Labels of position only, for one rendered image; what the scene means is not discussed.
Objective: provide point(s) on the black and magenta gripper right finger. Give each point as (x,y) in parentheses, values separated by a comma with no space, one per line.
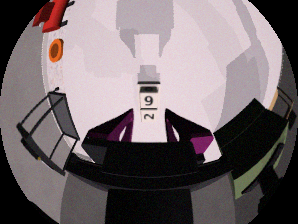
(187,130)

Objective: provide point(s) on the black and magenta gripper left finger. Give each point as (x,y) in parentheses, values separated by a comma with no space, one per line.
(112,129)

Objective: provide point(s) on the white cube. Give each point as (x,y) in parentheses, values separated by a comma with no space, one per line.
(148,114)
(148,97)

